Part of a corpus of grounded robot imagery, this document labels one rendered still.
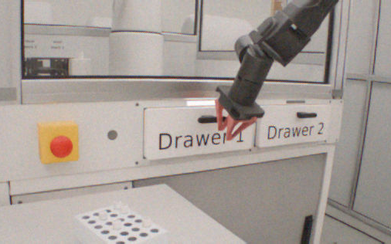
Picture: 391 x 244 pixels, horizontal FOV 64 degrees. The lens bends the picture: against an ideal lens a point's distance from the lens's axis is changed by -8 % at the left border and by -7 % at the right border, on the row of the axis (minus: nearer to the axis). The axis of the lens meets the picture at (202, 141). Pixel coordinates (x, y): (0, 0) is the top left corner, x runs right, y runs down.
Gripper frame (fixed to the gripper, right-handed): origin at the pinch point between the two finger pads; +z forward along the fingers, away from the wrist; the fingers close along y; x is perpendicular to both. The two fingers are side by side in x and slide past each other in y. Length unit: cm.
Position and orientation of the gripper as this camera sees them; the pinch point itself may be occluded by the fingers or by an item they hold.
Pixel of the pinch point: (226, 132)
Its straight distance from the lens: 75.8
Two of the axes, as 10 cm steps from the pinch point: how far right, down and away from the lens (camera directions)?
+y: -4.7, -6.5, 6.0
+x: -8.2, 0.8, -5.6
